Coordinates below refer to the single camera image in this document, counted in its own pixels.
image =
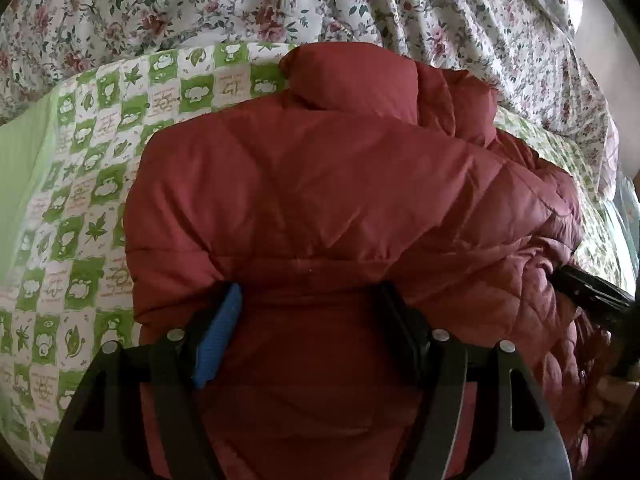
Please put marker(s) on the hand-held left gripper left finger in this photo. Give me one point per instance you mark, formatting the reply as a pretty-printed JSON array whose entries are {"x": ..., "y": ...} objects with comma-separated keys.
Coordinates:
[{"x": 220, "y": 340}]

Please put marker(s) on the light blue cloth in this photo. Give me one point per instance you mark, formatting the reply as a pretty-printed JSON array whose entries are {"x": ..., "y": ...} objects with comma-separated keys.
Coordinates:
[{"x": 627, "y": 220}]

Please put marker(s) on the red quilted puffer jacket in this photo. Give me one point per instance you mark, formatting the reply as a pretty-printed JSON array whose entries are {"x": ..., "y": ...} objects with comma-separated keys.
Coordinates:
[{"x": 325, "y": 200}]

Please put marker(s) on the floral rose print quilt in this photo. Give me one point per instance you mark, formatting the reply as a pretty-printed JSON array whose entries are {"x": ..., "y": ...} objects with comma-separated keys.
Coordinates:
[{"x": 250, "y": 0}]

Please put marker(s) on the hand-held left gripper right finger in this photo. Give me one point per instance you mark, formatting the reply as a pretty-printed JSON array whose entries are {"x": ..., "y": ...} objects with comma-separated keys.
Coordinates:
[{"x": 400, "y": 330}]

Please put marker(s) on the green checkered printed blanket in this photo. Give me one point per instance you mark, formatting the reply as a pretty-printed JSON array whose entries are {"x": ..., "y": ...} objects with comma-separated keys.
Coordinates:
[{"x": 95, "y": 220}]

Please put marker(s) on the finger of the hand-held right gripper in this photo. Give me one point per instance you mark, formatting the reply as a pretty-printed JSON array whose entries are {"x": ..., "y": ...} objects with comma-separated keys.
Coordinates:
[{"x": 587, "y": 290}]

